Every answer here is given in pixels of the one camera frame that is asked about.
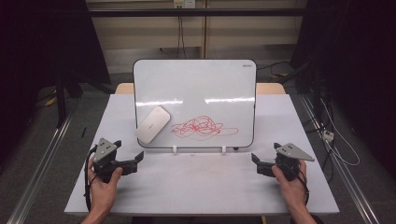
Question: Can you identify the white wall socket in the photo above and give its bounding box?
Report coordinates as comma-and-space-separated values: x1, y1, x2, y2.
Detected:
173, 0, 197, 9

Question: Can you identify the person's right hand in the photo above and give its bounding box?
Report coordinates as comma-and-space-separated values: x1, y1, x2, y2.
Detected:
271, 159, 309, 213

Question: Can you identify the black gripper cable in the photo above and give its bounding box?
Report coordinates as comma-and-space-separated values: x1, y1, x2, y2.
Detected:
83, 145, 98, 213
295, 167, 311, 207

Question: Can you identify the black horizontal bar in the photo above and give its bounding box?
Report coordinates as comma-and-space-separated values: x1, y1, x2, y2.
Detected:
88, 7, 305, 18

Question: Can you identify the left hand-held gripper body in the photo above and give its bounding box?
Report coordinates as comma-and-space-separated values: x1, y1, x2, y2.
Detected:
92, 137, 124, 184

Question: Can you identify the white cable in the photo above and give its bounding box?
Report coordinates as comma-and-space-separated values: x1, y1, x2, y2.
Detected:
319, 97, 361, 167

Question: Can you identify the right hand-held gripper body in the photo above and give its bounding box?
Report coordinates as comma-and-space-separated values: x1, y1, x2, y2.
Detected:
274, 142, 316, 182

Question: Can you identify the metal floor rail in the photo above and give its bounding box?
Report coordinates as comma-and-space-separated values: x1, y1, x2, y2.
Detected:
299, 92, 381, 224
6, 113, 74, 224

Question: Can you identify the black metal stand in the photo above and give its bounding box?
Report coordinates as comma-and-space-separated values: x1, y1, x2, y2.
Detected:
54, 73, 83, 128

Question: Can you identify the white power strip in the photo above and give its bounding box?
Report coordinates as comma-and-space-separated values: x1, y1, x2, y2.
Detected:
322, 129, 335, 143

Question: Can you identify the beige wooden table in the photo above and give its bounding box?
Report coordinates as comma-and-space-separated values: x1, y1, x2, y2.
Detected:
115, 82, 287, 95

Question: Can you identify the black floor cable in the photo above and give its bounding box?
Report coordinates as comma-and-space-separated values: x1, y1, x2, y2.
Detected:
256, 61, 292, 78

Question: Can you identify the black curtain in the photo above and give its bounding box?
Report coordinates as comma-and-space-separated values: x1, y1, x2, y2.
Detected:
0, 0, 111, 169
289, 0, 396, 181

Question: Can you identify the person's left hand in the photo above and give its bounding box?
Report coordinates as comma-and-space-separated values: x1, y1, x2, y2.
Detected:
86, 155, 124, 216

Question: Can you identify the black hanging cable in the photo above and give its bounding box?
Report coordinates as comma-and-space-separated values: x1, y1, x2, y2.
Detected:
176, 15, 187, 60

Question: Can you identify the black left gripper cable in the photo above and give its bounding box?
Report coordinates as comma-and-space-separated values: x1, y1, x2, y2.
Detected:
83, 145, 98, 213

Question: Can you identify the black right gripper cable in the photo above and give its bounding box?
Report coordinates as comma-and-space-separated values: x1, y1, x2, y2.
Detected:
295, 167, 311, 207

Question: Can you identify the white whiteboard with black rim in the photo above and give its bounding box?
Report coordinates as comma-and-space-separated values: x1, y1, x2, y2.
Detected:
133, 59, 258, 149

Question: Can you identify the white whiteboard eraser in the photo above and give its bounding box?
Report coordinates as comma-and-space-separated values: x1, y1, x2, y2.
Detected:
134, 105, 172, 145

